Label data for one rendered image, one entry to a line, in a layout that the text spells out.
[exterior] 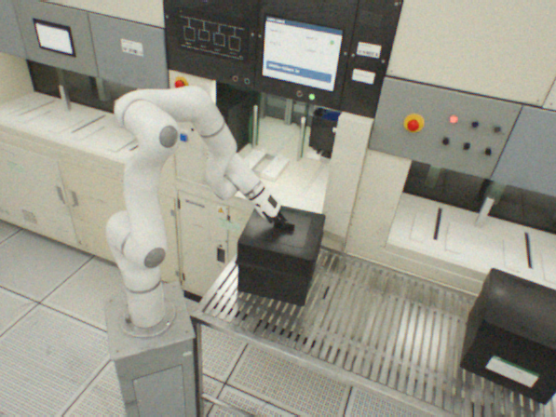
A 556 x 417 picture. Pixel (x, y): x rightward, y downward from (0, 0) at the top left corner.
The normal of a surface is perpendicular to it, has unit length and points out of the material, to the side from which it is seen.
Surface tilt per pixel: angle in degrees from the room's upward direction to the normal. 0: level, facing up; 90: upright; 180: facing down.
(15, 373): 0
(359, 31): 90
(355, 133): 90
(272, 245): 0
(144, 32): 90
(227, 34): 90
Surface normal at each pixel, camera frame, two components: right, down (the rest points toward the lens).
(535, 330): 0.09, -0.80
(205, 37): -0.37, 0.52
